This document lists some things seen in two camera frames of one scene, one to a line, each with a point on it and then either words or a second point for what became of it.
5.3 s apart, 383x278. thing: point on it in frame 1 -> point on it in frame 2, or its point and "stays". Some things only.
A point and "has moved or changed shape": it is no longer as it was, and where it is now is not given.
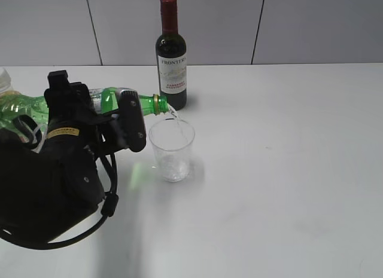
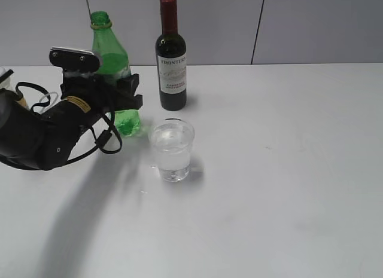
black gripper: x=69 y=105 -> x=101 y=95
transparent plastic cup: x=173 y=139 stays
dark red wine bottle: x=172 y=57 stays
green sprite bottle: x=106 y=100 has moved or changed shape
